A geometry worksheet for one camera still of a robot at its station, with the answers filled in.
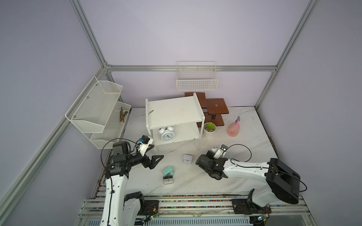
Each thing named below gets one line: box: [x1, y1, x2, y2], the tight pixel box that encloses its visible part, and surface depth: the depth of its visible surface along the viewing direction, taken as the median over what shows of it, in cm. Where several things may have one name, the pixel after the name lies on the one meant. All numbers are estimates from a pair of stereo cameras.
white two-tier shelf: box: [145, 92, 206, 154], surface depth 77 cm
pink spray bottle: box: [226, 115, 241, 138], surface depth 103 cm
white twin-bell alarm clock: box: [158, 126, 175, 142], surface depth 78 cm
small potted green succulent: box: [203, 121, 217, 137], surface depth 100 cm
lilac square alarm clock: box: [182, 153, 193, 165], surface depth 90 cm
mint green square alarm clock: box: [162, 165, 173, 176], surface depth 83 cm
